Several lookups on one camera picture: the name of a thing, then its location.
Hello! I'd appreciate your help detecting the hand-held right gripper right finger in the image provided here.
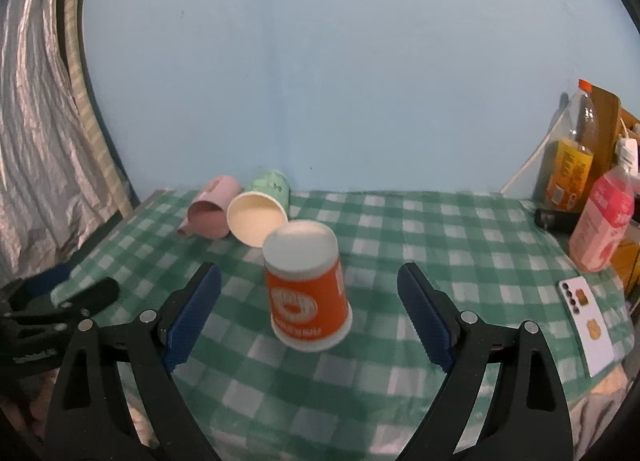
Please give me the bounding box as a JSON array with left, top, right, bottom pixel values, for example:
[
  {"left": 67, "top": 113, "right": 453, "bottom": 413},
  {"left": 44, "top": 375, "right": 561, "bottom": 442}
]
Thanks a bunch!
[{"left": 396, "top": 262, "right": 576, "bottom": 461}]

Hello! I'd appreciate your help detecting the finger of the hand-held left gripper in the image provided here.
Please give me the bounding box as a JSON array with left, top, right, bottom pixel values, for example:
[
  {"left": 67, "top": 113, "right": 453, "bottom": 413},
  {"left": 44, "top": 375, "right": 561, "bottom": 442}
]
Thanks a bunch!
[
  {"left": 47, "top": 277, "right": 121, "bottom": 318},
  {"left": 21, "top": 262, "right": 77, "bottom": 296}
]

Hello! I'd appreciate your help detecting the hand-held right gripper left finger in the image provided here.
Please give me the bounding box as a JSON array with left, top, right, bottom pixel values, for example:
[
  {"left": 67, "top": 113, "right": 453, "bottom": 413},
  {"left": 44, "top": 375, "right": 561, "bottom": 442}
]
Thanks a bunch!
[{"left": 42, "top": 262, "right": 223, "bottom": 461}]

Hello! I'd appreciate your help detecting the orange paper cup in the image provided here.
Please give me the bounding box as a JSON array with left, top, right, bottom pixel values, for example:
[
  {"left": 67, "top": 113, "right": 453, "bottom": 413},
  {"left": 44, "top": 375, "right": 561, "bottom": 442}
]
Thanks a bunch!
[{"left": 262, "top": 220, "right": 354, "bottom": 353}]

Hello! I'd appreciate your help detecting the pink paper cup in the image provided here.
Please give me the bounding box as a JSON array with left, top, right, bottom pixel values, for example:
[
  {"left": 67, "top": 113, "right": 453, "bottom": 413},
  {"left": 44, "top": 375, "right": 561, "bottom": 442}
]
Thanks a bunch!
[{"left": 177, "top": 175, "right": 244, "bottom": 240}]

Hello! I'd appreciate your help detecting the green paper cup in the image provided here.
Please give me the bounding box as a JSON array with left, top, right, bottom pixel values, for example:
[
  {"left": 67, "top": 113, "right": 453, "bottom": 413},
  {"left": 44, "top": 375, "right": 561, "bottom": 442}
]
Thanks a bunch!
[{"left": 226, "top": 169, "right": 291, "bottom": 248}]

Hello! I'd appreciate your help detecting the green checked tablecloth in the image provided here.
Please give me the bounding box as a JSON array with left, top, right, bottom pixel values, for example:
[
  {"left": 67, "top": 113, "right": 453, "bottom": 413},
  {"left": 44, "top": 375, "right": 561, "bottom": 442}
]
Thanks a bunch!
[{"left": 50, "top": 188, "right": 632, "bottom": 461}]

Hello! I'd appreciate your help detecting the silver foil curtain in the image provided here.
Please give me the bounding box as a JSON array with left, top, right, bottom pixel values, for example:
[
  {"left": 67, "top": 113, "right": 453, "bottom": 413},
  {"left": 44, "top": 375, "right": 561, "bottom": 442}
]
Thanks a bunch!
[{"left": 0, "top": 0, "right": 137, "bottom": 288}]

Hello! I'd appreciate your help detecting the black cylinder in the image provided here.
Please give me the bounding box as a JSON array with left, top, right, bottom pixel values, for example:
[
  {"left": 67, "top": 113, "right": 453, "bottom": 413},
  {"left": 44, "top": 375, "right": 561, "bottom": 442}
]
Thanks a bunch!
[{"left": 534, "top": 207, "right": 581, "bottom": 233}]

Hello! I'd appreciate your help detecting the white card with stickers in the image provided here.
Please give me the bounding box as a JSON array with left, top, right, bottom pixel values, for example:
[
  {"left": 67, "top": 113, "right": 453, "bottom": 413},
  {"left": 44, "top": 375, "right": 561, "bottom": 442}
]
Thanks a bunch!
[{"left": 557, "top": 276, "right": 617, "bottom": 379}]

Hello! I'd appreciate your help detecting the grey patterned cloth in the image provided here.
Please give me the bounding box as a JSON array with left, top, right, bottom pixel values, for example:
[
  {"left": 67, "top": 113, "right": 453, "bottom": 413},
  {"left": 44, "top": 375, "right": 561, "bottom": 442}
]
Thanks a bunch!
[{"left": 570, "top": 368, "right": 628, "bottom": 447}]

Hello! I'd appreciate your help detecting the pink spray bottle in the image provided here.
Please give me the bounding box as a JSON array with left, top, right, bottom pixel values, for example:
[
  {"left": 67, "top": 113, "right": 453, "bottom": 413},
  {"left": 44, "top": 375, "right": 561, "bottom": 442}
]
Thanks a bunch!
[{"left": 569, "top": 138, "right": 638, "bottom": 273}]

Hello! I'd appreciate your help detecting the yellow label drink bottle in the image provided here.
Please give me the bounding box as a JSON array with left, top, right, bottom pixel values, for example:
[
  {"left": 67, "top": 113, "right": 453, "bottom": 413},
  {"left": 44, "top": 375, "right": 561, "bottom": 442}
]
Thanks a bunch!
[{"left": 534, "top": 80, "right": 600, "bottom": 214}]

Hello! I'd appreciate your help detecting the brown cardboard box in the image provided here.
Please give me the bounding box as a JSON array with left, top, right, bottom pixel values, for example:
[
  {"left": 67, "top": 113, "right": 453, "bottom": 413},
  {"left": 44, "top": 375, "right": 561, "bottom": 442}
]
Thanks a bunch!
[{"left": 590, "top": 85, "right": 640, "bottom": 294}]

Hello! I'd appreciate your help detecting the white cable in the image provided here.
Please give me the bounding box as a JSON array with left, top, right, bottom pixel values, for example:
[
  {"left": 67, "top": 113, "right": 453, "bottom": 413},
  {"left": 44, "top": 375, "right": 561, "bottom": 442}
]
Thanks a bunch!
[{"left": 500, "top": 106, "right": 570, "bottom": 194}]

